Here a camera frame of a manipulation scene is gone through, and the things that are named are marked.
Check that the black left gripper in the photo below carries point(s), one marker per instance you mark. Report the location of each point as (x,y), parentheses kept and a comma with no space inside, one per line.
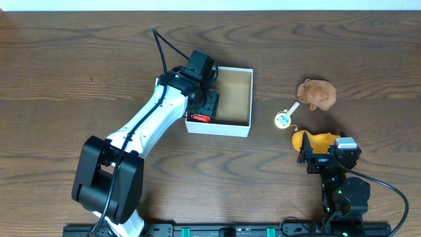
(210,105)

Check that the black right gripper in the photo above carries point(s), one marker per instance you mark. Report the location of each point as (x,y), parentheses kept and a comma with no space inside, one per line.
(320,160)

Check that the red toy truck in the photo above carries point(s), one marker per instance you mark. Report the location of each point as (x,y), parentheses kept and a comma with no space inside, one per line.
(200,118)

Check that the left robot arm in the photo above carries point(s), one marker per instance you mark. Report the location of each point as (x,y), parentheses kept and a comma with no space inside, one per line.
(109,176)

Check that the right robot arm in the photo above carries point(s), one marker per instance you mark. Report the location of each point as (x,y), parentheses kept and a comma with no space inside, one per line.
(343,199)

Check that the round wooden rattle toy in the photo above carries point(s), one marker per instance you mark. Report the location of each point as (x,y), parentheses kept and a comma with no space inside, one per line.
(283,119)

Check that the brown plush toy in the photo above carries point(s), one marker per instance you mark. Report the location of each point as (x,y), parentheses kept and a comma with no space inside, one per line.
(317,93)

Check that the white open cardboard box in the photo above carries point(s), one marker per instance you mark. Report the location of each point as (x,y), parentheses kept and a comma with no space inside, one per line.
(233,115)

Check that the black mounting rail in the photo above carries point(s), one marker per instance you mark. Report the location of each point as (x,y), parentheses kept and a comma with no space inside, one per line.
(268,230)

